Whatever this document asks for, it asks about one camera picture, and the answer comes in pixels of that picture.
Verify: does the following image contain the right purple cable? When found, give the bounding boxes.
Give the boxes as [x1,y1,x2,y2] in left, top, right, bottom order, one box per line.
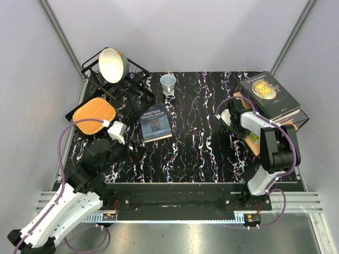
[216,95,297,230]

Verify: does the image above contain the black moon and sixpence book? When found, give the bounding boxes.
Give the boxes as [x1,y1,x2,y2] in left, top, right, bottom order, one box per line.
[238,71,300,120]

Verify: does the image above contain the blue 1984 book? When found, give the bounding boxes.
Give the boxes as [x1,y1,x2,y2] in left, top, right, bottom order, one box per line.
[140,104,172,143]

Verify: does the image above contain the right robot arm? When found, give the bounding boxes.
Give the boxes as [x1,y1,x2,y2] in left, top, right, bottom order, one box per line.
[222,96,301,210]

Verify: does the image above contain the lime green cartoon book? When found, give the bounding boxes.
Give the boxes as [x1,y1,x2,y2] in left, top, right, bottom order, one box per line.
[248,132,260,144]

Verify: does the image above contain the grey mug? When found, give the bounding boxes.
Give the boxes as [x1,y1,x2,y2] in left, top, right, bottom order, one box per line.
[160,74,176,96]

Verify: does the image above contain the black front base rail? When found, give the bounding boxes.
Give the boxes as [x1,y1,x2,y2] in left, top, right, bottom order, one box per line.
[109,183,272,223]

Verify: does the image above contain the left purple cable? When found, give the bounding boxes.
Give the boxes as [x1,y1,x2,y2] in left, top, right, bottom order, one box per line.
[12,118,111,254]

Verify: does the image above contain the black wire dish rack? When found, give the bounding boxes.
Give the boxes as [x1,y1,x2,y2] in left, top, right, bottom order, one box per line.
[65,47,156,125]

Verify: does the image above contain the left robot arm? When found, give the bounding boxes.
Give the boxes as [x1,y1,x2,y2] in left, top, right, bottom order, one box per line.
[7,139,147,253]

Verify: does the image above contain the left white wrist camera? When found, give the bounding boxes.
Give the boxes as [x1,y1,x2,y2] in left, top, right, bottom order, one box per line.
[102,120,127,144]

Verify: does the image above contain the purple cable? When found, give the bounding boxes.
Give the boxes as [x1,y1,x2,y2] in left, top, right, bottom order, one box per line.
[12,118,111,254]
[216,95,297,230]

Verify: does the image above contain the wooden wire shelf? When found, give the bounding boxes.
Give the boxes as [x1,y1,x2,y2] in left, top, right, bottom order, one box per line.
[233,92,309,156]

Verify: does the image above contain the white green bowl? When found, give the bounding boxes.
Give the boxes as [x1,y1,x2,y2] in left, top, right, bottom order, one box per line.
[99,48,129,84]

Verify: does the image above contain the woven orange mat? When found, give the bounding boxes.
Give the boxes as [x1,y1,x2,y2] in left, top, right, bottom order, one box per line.
[72,97,116,135]

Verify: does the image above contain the dark tale of cities book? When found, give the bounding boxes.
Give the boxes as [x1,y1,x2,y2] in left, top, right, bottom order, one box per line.
[271,107,301,123]

